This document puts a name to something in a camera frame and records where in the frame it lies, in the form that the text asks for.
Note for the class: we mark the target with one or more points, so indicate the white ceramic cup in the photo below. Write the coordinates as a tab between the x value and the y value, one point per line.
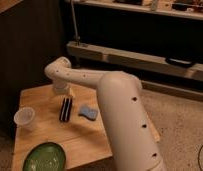
25	118

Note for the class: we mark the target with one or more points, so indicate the metal shelf beam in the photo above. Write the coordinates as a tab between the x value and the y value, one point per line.
134	60

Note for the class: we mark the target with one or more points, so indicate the black handle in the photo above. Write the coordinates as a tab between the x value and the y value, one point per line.
179	64

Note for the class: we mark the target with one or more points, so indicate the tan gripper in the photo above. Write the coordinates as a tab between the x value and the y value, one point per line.
64	92

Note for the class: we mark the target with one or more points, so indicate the green bowl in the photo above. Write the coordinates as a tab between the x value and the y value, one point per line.
47	156

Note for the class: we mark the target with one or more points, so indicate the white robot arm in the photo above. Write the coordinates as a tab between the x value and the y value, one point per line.
123	114

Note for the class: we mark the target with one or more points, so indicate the wooden table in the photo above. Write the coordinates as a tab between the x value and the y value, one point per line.
83	141

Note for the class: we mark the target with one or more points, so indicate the blue sponge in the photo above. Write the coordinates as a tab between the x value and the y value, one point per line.
88	112

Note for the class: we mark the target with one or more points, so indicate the metal vertical pole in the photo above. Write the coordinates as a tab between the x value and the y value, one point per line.
77	38

